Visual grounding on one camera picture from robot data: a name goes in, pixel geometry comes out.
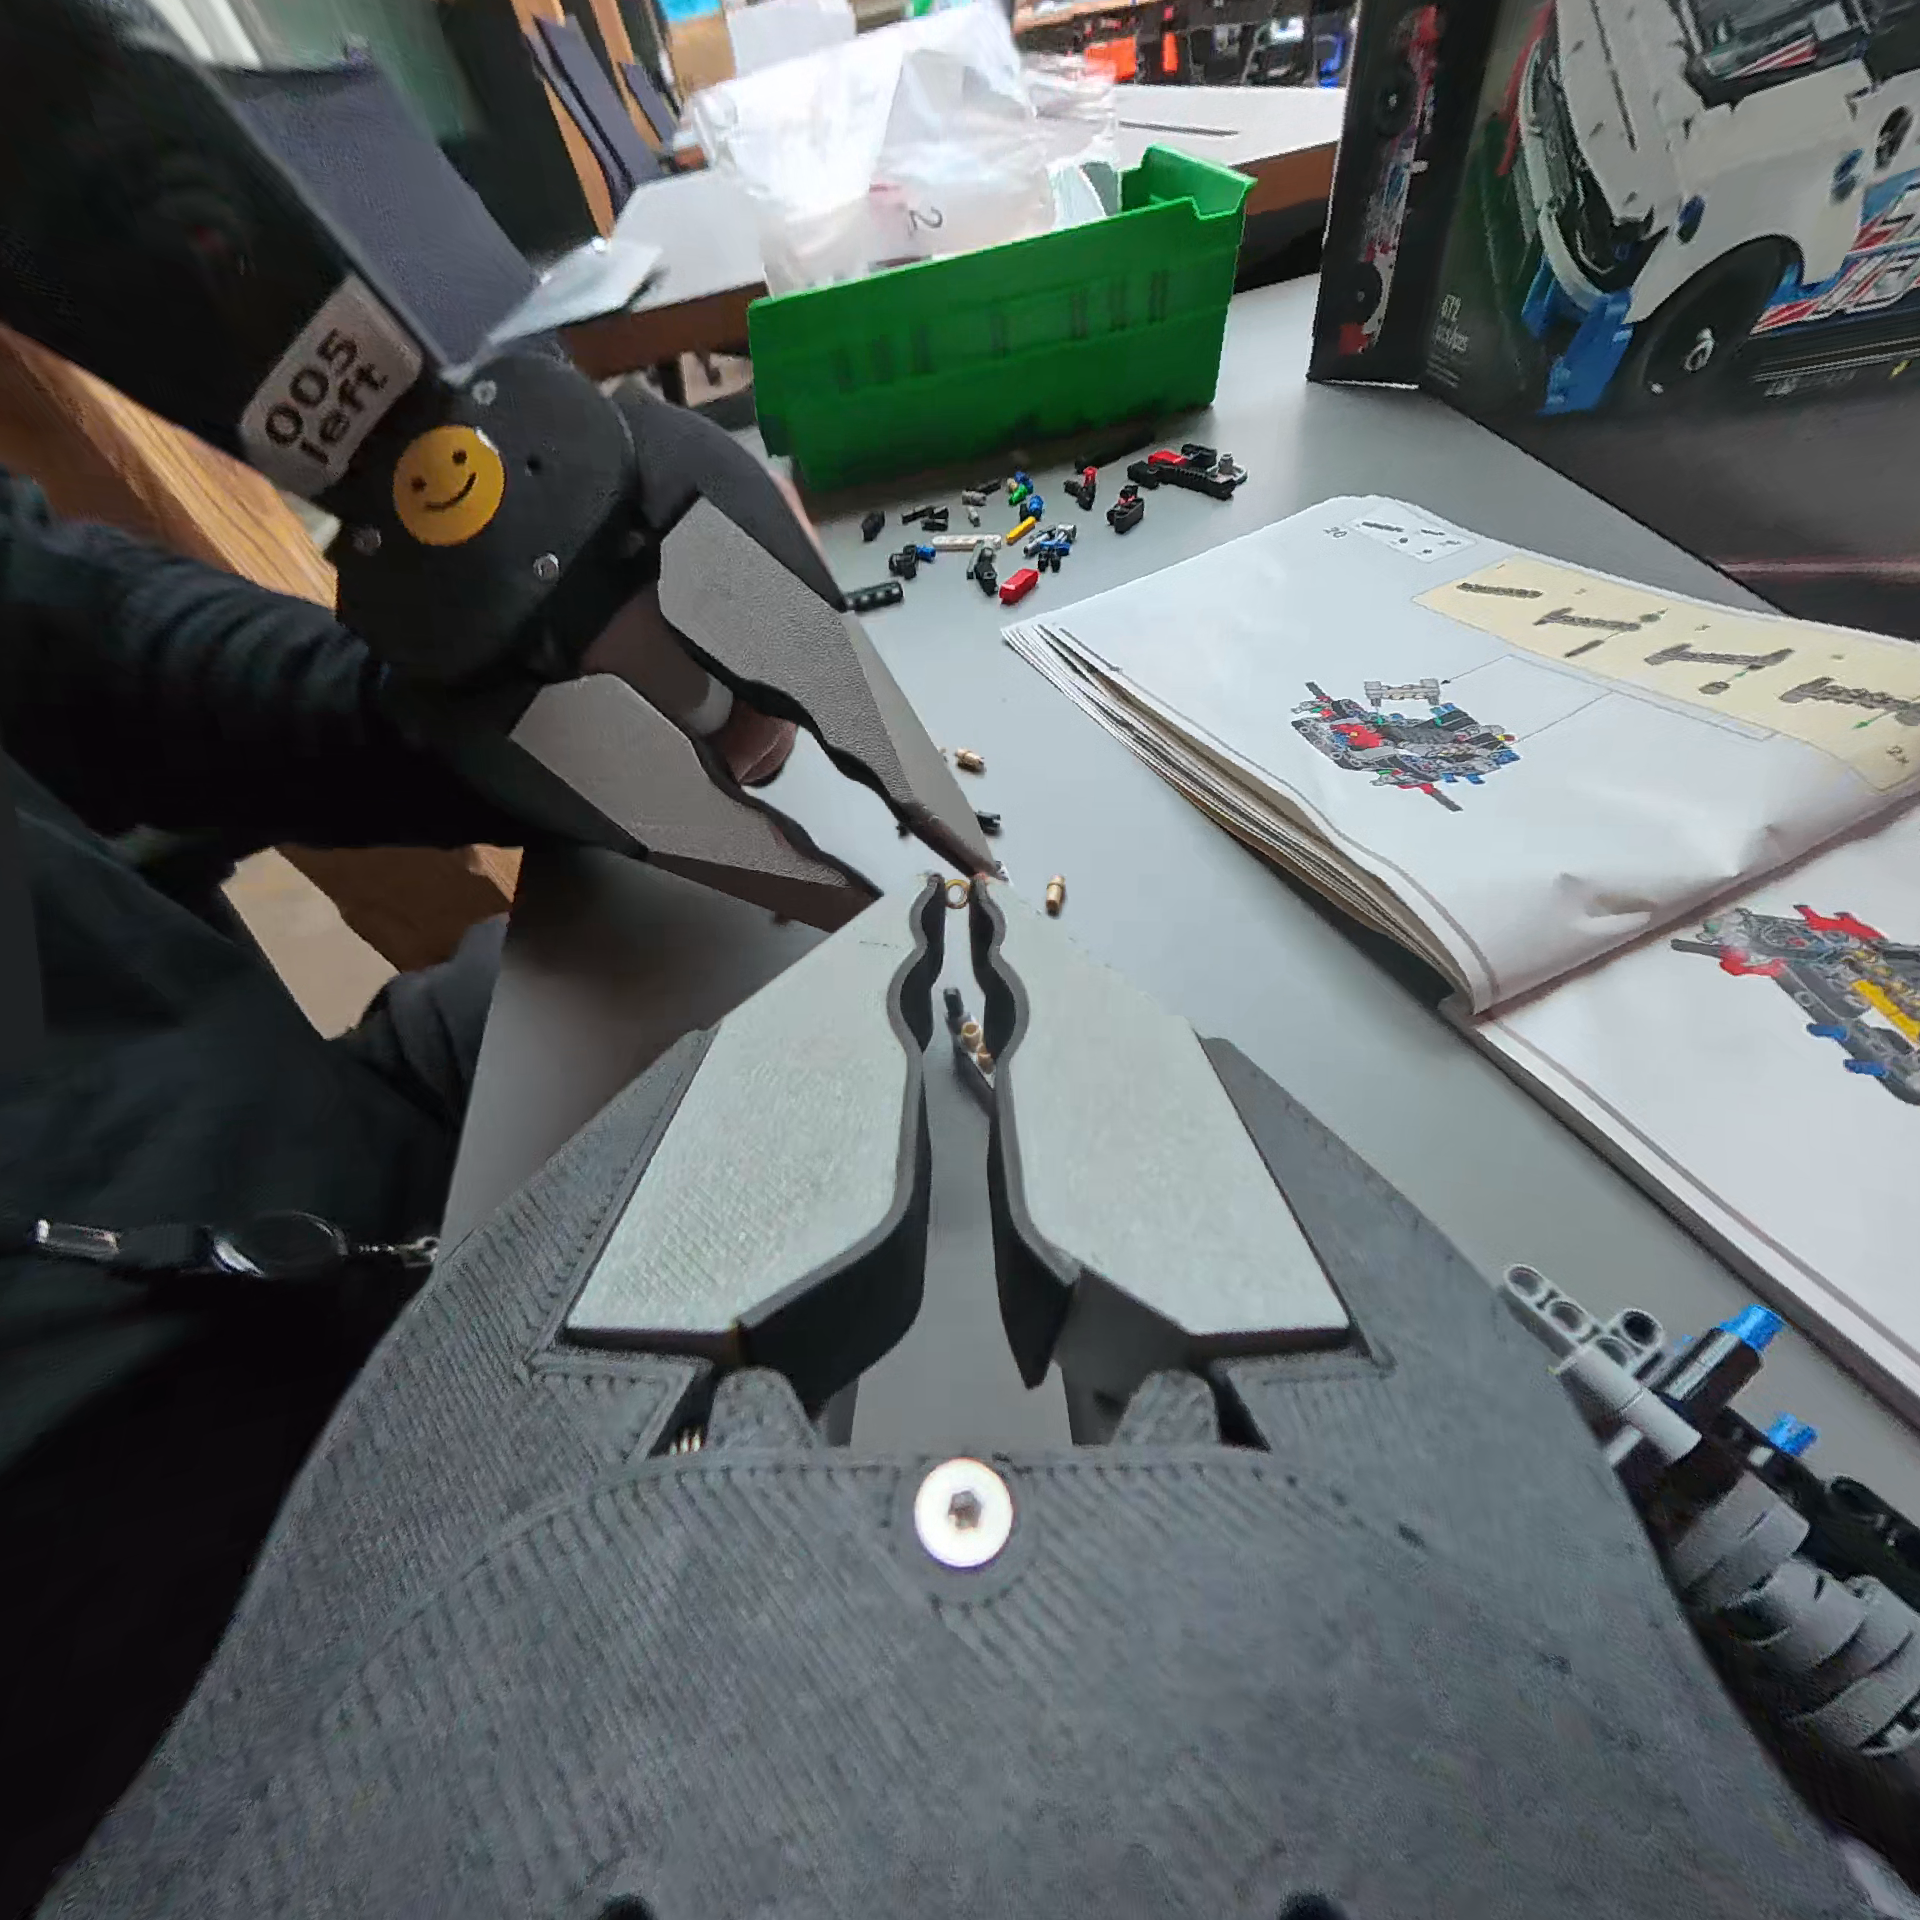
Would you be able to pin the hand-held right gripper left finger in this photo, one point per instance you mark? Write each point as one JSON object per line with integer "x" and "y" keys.
{"x": 751, "y": 1171}

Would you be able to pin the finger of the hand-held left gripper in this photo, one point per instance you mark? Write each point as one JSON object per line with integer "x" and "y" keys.
{"x": 780, "y": 629}
{"x": 646, "y": 779}

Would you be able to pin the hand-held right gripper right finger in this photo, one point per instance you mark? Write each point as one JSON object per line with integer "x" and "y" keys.
{"x": 1170, "y": 1184}

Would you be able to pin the person's left forearm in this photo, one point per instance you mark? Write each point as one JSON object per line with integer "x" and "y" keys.
{"x": 149, "y": 662}

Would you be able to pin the group of small lego pieces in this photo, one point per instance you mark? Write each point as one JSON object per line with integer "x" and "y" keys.
{"x": 1184, "y": 470}

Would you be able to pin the lego instruction booklet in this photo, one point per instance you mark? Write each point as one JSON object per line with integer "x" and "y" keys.
{"x": 1349, "y": 675}

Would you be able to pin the grey lego chassis assembly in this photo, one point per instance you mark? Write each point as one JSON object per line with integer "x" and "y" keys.
{"x": 1756, "y": 1559}

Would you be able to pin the lego race car box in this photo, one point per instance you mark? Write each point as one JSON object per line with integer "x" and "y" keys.
{"x": 1652, "y": 225}

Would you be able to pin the person's left hand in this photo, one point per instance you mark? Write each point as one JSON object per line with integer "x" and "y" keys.
{"x": 757, "y": 746}

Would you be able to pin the green plastic bin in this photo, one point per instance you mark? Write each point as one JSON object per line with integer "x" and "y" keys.
{"x": 990, "y": 359}

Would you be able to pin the dark navy chair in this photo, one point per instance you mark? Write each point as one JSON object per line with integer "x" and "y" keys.
{"x": 599, "y": 106}

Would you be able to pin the clear plastic bags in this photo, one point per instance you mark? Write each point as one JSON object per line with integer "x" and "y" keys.
{"x": 901, "y": 150}

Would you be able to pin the background shelf of goods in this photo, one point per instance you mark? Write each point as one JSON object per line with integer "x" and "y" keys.
{"x": 1184, "y": 37}

